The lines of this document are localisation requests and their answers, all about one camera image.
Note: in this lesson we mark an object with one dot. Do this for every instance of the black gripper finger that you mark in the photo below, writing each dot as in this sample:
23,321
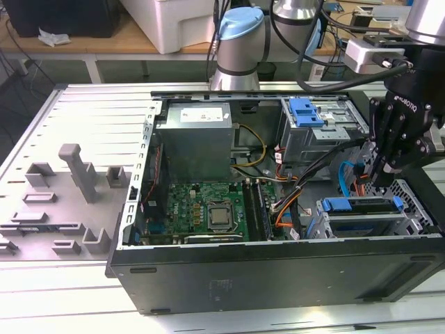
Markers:
380,121
413,153

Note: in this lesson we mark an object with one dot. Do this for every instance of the black square motor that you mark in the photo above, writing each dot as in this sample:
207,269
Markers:
361,21

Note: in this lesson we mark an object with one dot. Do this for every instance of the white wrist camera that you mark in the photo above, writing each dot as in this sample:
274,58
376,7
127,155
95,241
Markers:
358,55

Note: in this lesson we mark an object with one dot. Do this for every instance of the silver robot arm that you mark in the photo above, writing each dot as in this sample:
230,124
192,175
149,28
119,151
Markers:
236,55

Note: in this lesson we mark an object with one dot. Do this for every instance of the installed RAM stick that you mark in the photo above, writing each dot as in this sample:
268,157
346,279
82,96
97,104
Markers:
265,215

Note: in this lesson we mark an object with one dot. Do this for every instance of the black open PC case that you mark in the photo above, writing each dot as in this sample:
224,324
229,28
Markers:
278,278

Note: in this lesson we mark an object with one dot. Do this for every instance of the black case fan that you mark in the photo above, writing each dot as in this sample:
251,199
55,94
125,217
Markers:
154,208

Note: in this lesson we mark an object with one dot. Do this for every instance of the silver CPU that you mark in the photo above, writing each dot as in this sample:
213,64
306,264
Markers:
220,215

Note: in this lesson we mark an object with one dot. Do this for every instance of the crumpled white paper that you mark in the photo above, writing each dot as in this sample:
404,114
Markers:
52,38

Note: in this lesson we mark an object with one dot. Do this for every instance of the black camera bracket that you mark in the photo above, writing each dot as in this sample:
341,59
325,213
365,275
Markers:
386,39

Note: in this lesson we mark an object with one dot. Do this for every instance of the metal optical drive cage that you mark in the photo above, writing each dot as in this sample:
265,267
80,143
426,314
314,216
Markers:
313,146

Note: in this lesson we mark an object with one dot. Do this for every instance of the black waste bin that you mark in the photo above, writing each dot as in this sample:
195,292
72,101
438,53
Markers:
267,71

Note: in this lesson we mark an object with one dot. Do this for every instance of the blue drive latch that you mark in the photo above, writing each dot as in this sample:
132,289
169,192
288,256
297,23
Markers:
306,115

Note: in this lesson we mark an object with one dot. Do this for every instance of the green motherboard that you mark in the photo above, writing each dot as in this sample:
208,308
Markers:
184,198

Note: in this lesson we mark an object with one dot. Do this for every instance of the grey parts rack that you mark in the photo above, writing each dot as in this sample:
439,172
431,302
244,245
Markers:
104,208

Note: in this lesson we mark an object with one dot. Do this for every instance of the hard disk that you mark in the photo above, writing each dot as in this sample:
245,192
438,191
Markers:
337,204

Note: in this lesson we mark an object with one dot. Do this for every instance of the metal disk bay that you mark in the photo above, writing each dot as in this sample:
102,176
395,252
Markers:
400,226

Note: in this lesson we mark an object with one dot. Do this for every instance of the grey power supply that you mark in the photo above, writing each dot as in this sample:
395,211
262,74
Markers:
194,153

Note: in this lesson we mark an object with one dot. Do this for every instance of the white foam box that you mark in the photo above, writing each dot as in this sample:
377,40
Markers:
167,24

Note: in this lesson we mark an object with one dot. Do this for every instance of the black box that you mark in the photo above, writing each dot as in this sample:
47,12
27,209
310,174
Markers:
62,17

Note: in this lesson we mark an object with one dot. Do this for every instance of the wooden desk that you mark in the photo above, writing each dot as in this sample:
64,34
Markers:
104,41

